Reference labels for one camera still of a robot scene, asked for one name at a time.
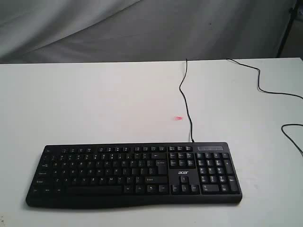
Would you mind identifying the black acer keyboard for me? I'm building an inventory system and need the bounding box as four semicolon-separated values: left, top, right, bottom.
26;142;242;209

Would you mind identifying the grey backdrop cloth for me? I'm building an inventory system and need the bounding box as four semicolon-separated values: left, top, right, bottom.
0;0;296;63

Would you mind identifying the black keyboard cable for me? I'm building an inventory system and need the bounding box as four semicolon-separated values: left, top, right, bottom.
179;58;196;143

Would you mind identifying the thin black cable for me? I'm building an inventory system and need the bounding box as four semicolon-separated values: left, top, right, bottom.
226;58;303;99

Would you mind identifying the black looped cable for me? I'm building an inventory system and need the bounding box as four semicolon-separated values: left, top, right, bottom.
281;123;303;157

